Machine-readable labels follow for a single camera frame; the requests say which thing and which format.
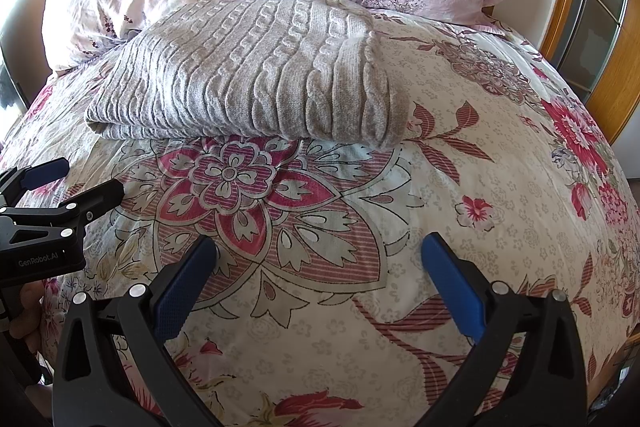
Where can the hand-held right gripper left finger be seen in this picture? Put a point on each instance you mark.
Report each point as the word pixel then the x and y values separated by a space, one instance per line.
pixel 181 288

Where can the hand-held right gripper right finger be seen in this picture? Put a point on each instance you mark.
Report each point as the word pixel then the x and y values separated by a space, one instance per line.
pixel 456 288

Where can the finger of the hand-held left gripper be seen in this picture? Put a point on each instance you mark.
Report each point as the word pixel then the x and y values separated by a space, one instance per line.
pixel 92 202
pixel 35 174

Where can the person's left hand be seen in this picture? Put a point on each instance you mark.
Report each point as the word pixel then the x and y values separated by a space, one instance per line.
pixel 27 312

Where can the floral duvet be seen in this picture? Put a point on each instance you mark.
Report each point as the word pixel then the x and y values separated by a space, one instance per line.
pixel 350 217

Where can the glass panel door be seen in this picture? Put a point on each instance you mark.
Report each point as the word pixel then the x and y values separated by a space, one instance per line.
pixel 600 2

